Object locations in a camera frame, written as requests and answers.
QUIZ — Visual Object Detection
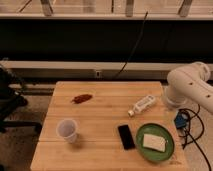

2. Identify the white plastic bottle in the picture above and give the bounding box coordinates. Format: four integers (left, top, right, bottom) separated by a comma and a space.
128, 95, 156, 117

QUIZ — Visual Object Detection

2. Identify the blue connector box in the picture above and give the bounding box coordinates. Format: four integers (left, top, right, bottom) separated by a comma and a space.
174, 114, 187, 129

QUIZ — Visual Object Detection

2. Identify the green plate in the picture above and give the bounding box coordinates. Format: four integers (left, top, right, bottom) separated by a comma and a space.
136, 123, 175, 163

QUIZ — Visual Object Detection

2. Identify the translucent white cup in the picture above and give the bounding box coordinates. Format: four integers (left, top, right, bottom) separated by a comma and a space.
56, 119, 77, 144

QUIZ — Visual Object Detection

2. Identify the white sponge block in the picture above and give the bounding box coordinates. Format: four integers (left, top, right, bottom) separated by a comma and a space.
143, 134, 166, 152

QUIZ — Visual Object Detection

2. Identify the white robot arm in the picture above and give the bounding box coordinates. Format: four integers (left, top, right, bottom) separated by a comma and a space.
163, 62, 213, 114

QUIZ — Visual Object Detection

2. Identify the black hanging cable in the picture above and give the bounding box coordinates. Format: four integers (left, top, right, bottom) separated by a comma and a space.
111, 11, 150, 81

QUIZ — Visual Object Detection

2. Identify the black floor cable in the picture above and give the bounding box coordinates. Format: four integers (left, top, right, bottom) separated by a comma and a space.
176, 103, 213, 171

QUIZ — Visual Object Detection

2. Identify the black smartphone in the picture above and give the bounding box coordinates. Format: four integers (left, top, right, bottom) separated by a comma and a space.
118, 125, 135, 150

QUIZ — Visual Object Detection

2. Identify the red-brown chili pepper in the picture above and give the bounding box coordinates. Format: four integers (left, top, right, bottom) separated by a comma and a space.
72, 94, 92, 104

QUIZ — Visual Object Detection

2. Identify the black office chair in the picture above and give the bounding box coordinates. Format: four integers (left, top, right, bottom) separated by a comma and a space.
0, 64, 42, 133

